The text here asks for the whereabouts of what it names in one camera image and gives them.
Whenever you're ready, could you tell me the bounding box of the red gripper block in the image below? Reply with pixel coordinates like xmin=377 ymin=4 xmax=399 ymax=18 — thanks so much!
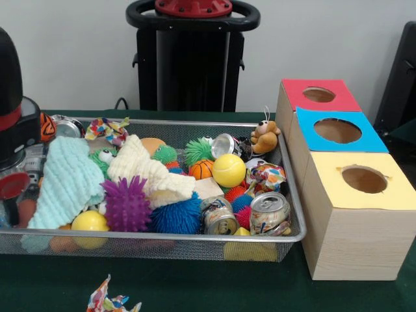
xmin=0 ymin=172 xmax=31 ymax=227

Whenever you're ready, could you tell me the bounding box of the mint green knitted cloth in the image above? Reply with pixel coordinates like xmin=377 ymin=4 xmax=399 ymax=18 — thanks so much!
xmin=26 ymin=135 xmax=105 ymax=230

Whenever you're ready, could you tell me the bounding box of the purple spiky ball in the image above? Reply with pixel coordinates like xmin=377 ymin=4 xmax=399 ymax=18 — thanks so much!
xmin=100 ymin=176 xmax=152 ymax=233

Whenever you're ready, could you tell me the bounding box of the colourful polka dot cloth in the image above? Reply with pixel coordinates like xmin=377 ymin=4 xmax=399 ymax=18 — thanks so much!
xmin=84 ymin=118 xmax=129 ymax=147

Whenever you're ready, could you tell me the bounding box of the colourful patchwork cloth scrap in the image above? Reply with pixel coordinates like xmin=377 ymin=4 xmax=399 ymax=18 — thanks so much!
xmin=86 ymin=275 xmax=142 ymax=312

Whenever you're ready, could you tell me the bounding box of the cream knitted cloth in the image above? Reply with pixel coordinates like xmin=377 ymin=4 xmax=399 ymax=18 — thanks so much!
xmin=107 ymin=135 xmax=196 ymax=209

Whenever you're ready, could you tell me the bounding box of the clear mesh bin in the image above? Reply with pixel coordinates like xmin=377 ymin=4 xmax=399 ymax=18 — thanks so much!
xmin=0 ymin=117 xmax=306 ymax=262

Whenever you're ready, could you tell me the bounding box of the wooden box with three holes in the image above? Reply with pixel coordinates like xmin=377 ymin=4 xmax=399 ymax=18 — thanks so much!
xmin=274 ymin=79 xmax=416 ymax=281

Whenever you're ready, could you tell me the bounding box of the small brown football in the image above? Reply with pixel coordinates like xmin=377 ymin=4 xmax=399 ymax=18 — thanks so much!
xmin=17 ymin=199 xmax=37 ymax=229

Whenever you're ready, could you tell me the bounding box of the grey plastic toy robot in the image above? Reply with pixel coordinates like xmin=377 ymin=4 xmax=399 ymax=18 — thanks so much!
xmin=18 ymin=144 xmax=47 ymax=199

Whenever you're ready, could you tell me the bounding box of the plain yellow ball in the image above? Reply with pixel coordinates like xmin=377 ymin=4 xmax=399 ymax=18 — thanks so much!
xmin=70 ymin=210 xmax=110 ymax=250

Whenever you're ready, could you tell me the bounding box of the green fuzzy toy with eyes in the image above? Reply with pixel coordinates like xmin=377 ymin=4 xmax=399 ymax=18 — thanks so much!
xmin=183 ymin=138 xmax=214 ymax=166
xmin=88 ymin=147 xmax=118 ymax=177

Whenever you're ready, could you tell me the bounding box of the small orange basketball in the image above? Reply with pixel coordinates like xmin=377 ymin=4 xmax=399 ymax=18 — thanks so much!
xmin=188 ymin=159 xmax=214 ymax=181

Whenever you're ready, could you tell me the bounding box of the dark green table cloth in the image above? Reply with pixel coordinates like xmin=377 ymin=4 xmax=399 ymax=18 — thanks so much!
xmin=0 ymin=109 xmax=416 ymax=312

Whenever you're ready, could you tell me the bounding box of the yellow tennis ball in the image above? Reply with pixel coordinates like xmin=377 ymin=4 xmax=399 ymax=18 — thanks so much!
xmin=211 ymin=153 xmax=246 ymax=188

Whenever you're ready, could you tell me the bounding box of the silver drink can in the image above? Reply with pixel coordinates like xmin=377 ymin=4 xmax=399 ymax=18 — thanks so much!
xmin=250 ymin=192 xmax=291 ymax=236

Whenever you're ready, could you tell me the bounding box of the black office chair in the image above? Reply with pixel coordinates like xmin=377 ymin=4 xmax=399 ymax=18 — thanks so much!
xmin=374 ymin=21 xmax=416 ymax=147

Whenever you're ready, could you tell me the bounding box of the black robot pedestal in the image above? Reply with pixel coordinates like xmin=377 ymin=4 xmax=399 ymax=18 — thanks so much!
xmin=126 ymin=0 xmax=261 ymax=112

